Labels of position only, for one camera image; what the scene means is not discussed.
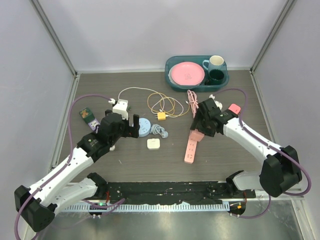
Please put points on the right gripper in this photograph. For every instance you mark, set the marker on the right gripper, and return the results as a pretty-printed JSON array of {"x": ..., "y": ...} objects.
[{"x": 197, "y": 124}]

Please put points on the pink cube socket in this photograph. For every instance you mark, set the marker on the pink cube socket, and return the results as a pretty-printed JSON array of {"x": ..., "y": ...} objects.
[{"x": 195, "y": 135}]

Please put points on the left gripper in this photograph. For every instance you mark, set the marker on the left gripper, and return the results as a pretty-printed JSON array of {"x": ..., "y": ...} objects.
[{"x": 130, "y": 130}]

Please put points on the white square charger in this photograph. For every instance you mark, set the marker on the white square charger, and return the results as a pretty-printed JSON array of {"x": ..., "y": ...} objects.
[{"x": 153, "y": 144}]

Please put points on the pink plate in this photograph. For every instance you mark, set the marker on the pink plate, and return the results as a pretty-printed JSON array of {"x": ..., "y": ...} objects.
[{"x": 187, "y": 74}]

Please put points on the dark green cube socket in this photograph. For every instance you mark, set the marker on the dark green cube socket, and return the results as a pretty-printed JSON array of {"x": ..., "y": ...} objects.
[{"x": 87, "y": 115}]

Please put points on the slotted cable duct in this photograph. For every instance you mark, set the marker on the slotted cable duct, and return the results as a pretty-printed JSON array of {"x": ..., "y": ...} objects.
[{"x": 146, "y": 208}]

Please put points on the dark green mug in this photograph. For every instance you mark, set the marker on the dark green mug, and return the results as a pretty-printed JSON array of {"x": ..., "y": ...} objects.
[{"x": 215, "y": 77}]

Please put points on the light blue mug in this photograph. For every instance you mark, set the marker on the light blue mug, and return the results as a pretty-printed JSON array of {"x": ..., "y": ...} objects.
[{"x": 215, "y": 62}]

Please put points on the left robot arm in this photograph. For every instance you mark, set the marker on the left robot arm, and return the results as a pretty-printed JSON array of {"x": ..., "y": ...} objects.
[{"x": 42, "y": 201}]

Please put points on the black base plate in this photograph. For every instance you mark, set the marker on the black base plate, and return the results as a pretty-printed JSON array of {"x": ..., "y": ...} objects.
[{"x": 172, "y": 192}]

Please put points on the purple power strip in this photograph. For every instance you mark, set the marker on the purple power strip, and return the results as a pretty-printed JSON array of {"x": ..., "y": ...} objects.
[{"x": 94, "y": 125}]

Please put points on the pink power strip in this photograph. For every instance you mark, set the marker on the pink power strip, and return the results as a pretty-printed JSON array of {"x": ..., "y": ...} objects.
[{"x": 190, "y": 151}]

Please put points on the round blue power strip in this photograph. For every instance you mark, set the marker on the round blue power strip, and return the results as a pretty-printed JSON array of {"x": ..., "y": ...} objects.
[{"x": 144, "y": 127}]

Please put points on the teal plastic bin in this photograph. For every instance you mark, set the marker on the teal plastic bin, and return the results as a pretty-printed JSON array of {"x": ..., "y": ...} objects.
[{"x": 203, "y": 86}]

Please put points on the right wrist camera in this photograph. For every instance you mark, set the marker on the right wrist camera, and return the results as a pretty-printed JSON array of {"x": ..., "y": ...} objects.
[{"x": 217, "y": 103}]

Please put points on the yellow charger plug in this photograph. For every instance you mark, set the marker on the yellow charger plug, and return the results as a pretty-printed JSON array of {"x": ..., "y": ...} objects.
[{"x": 161, "y": 116}]

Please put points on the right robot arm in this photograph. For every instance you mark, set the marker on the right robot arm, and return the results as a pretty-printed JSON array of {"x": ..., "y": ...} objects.
[{"x": 279, "y": 171}]

